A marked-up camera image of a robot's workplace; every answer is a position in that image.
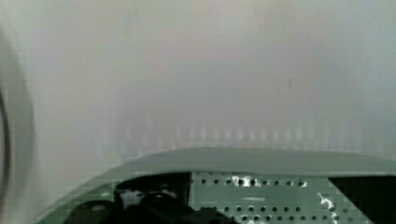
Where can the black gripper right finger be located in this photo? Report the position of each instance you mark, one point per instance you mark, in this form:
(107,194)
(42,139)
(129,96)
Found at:
(375,196)

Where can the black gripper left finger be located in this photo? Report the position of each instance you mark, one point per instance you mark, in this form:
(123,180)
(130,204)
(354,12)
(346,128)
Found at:
(152,199)

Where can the green plastic strainer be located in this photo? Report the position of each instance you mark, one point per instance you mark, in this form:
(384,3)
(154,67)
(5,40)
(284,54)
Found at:
(253,186)

